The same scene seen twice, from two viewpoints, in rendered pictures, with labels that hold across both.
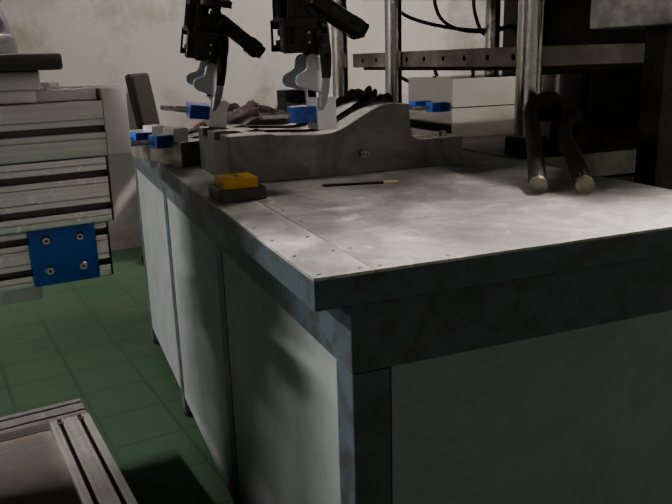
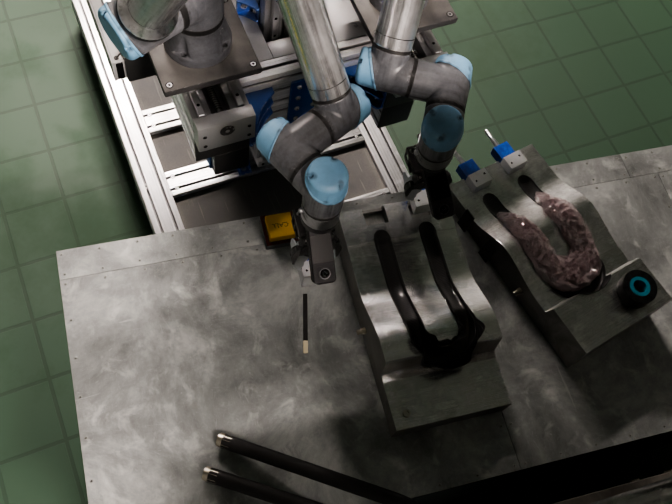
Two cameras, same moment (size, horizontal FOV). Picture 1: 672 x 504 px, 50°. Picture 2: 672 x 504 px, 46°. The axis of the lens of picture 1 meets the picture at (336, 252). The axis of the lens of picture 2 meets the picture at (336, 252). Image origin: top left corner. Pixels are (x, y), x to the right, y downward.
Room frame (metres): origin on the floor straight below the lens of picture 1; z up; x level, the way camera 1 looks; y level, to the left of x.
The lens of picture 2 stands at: (1.24, -0.66, 2.47)
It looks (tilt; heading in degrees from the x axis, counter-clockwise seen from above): 64 degrees down; 83
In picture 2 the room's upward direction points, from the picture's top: 16 degrees clockwise
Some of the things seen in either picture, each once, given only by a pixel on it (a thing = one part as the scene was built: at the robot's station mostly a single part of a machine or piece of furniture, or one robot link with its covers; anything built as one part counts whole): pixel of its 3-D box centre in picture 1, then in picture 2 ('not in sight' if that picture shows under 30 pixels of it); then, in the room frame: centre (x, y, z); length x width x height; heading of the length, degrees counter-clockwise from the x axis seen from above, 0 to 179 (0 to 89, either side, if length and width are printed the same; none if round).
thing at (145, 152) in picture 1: (245, 130); (552, 245); (1.84, 0.22, 0.85); 0.50 x 0.26 x 0.11; 129
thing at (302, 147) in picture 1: (328, 134); (421, 306); (1.54, 0.01, 0.87); 0.50 x 0.26 x 0.14; 112
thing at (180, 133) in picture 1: (157, 141); (466, 167); (1.62, 0.39, 0.85); 0.13 x 0.05 x 0.05; 129
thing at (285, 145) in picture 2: not in sight; (294, 145); (1.21, 0.12, 1.25); 0.11 x 0.11 x 0.08; 51
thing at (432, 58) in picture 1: (523, 55); not in sight; (2.44, -0.63, 1.01); 1.10 x 0.74 x 0.05; 22
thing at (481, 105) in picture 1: (497, 102); not in sight; (2.34, -0.53, 0.87); 0.50 x 0.27 x 0.17; 112
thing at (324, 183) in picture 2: not in sight; (324, 187); (1.28, 0.04, 1.25); 0.09 x 0.08 x 0.11; 141
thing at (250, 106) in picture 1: (244, 113); (556, 237); (1.83, 0.22, 0.90); 0.26 x 0.18 x 0.08; 129
